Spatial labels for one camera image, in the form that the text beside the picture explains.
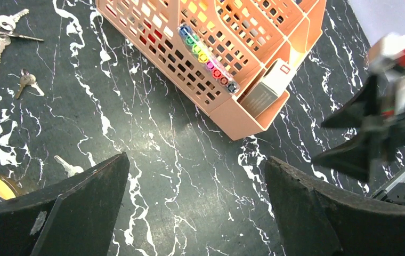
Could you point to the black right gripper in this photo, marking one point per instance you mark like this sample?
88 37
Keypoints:
383 134

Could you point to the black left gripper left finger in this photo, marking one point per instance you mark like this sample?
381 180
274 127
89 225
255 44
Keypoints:
75 216

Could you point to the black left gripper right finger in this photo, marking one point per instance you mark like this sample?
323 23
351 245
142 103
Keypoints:
317 218

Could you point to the thin silver key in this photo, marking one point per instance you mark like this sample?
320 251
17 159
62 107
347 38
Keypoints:
71 170

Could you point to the silver key pair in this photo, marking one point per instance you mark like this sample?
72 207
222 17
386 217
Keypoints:
28 79

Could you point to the silver keys of large padlock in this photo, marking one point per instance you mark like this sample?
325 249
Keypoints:
8 24

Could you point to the pink perforated organizer rack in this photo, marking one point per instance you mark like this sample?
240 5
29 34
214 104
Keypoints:
247 37

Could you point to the coloured markers set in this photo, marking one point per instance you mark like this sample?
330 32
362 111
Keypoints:
206 58

